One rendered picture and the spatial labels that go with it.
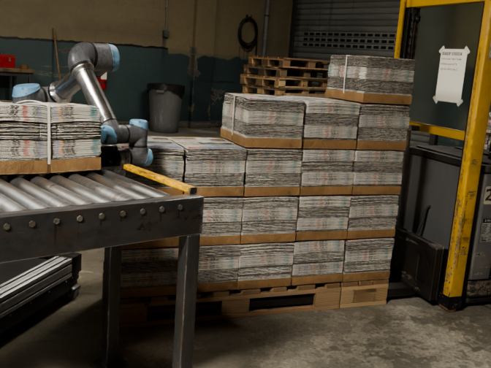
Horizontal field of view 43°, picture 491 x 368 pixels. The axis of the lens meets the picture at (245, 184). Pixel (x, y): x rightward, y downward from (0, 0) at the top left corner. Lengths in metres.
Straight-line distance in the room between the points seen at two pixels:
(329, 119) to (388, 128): 0.34
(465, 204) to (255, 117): 1.18
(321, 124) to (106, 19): 7.26
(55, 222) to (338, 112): 1.70
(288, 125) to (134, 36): 7.44
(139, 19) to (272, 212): 7.56
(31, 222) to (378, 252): 2.07
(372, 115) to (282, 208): 0.64
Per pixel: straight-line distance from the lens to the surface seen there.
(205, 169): 2.78
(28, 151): 2.14
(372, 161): 3.15
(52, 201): 1.84
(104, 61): 2.69
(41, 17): 9.53
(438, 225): 3.68
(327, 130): 2.99
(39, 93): 2.96
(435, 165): 3.69
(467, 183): 3.29
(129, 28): 10.14
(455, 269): 3.39
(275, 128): 2.87
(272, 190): 2.92
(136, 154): 2.53
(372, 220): 3.24
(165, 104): 9.77
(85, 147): 2.21
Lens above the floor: 1.23
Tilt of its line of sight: 11 degrees down
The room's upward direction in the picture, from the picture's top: 4 degrees clockwise
